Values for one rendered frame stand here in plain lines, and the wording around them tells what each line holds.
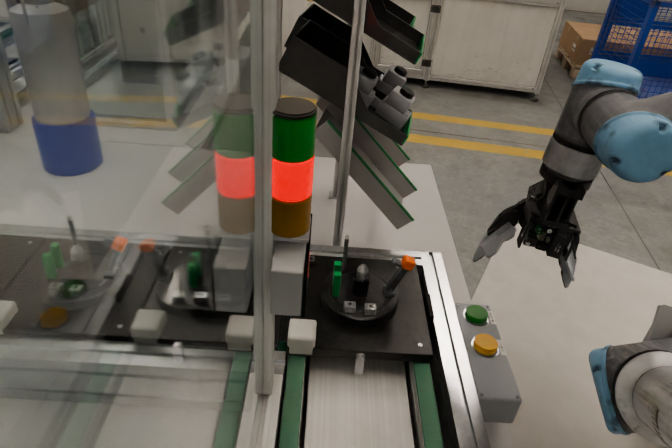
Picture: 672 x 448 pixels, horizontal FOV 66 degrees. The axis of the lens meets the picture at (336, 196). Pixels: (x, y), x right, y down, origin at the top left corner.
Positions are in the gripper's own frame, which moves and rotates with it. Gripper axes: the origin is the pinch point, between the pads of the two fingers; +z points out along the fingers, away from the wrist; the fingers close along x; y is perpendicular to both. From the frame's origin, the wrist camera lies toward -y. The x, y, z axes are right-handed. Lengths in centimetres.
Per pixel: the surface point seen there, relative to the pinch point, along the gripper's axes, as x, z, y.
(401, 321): -15.9, 13.9, 4.0
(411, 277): -15.7, 13.2, -8.3
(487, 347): -1.2, 12.5, 5.5
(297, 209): -32.3, -16.7, 26.0
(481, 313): -2.3, 12.2, -2.4
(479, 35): 4, 35, -403
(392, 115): -27.7, -12.2, -24.1
